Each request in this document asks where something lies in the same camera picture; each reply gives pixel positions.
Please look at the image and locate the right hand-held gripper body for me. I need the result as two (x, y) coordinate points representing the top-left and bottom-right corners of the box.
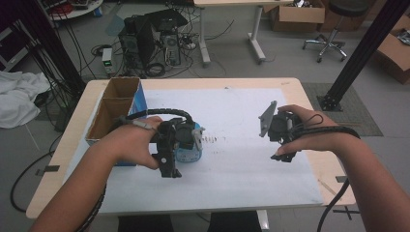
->
(258, 100), (304, 146)

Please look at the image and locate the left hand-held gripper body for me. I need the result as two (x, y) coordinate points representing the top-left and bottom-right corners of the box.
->
(151, 117), (207, 162)

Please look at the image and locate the blue and white cup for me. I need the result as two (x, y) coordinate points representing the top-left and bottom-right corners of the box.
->
(174, 122), (204, 163)

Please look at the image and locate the person's right hand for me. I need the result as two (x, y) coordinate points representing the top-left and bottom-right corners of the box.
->
(275, 103), (343, 158)

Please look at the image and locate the person's left hand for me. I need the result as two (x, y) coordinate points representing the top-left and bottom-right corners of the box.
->
(105, 115), (163, 170)

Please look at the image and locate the white table mat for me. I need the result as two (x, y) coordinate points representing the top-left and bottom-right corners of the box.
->
(63, 88), (325, 216)

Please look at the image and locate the white table leg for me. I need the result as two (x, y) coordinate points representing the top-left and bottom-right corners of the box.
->
(255, 209), (271, 232)

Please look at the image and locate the open cardboard box blue side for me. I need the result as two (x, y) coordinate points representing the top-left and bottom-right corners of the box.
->
(84, 76), (149, 167)

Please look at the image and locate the grey floor mat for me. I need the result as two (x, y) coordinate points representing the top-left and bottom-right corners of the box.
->
(301, 82), (385, 137)

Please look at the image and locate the black tape cross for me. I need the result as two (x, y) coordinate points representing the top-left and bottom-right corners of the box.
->
(332, 205), (361, 221)

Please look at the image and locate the grey computer tower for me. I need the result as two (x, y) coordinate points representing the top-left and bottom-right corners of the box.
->
(160, 31), (183, 68)

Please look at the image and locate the black office chair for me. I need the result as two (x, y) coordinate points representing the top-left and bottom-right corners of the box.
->
(302, 0), (372, 64)

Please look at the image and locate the black computer tower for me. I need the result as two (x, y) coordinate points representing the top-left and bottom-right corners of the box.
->
(117, 14), (157, 77)

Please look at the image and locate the white desk with metal legs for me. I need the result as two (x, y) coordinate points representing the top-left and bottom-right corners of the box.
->
(192, 0), (295, 68)

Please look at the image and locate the white power supply unit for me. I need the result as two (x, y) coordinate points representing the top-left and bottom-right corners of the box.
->
(102, 47), (115, 76)

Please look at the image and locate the black metal stand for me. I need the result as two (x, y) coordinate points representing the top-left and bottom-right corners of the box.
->
(316, 0), (410, 112)

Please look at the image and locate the brown cardboard box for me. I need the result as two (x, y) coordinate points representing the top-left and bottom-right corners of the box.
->
(270, 0), (327, 34)

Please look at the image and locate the large open cardboard box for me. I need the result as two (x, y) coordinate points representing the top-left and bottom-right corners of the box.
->
(369, 14), (410, 86)

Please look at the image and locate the round white table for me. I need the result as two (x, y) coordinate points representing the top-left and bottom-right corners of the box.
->
(41, 0), (104, 21)

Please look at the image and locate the white cloth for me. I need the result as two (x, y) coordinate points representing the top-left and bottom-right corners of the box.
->
(0, 70), (52, 130)

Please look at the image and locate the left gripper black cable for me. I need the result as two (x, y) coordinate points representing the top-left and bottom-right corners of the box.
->
(75, 108), (195, 232)

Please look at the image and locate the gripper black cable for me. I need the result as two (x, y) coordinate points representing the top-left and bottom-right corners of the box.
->
(75, 108), (195, 232)
(291, 113), (362, 232)

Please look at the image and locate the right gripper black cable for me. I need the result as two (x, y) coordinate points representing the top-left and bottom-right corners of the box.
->
(291, 113), (362, 232)

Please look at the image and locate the black coiled cable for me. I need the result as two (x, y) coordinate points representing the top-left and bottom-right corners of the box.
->
(144, 61), (166, 78)

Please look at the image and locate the black floor cable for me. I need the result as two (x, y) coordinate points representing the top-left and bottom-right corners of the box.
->
(9, 134), (63, 214)

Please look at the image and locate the black stand with cable bundle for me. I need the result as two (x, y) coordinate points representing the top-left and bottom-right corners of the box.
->
(17, 0), (87, 100)

